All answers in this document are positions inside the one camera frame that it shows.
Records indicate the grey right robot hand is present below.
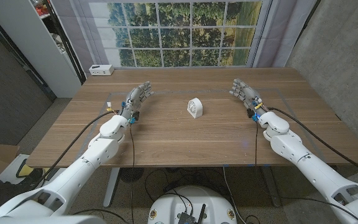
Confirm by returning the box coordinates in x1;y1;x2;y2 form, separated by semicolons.
229;78;265;121

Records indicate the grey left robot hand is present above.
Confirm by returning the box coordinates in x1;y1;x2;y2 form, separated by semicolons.
119;81;155;123

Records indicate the white kitchen timer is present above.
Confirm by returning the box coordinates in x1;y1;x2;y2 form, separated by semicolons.
186;97;204;119

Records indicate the white power strip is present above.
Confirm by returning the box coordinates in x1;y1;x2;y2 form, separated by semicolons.
88;64;115;77

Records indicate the black round floor object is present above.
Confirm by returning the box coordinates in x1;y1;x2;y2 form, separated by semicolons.
119;167;145;184

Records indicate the printed window backdrop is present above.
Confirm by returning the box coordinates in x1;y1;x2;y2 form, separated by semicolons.
50;0;318;69

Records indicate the black backdrop stand pole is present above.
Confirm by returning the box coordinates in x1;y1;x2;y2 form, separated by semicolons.
44;0;87;85

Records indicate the grey table leg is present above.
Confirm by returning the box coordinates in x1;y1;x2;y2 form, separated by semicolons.
261;166;282;208
103;167;121;208

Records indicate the white cabinet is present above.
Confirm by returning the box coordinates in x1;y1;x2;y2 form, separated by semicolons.
0;0;83;99

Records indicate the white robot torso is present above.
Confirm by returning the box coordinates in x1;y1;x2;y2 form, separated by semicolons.
147;185;238;224

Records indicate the black antenna box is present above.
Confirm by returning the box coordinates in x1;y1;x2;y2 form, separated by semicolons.
177;203;206;224

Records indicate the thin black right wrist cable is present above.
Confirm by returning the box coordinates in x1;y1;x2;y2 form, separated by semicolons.
253;120;259;167

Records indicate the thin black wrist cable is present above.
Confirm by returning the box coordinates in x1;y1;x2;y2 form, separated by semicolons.
253;120;259;167
129;123;136;224

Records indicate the thin black left wrist cable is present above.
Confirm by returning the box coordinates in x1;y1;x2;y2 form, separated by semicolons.
129;123;136;224

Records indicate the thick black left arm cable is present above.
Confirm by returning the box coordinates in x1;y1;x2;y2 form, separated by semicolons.
37;110;117;187

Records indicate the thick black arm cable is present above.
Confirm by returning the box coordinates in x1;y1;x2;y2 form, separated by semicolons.
37;110;117;187
267;106;358;180

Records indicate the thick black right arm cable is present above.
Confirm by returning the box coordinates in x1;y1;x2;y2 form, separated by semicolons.
267;106;358;180

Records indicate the black floor cable tangle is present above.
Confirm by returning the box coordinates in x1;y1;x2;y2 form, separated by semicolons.
144;167;223;202

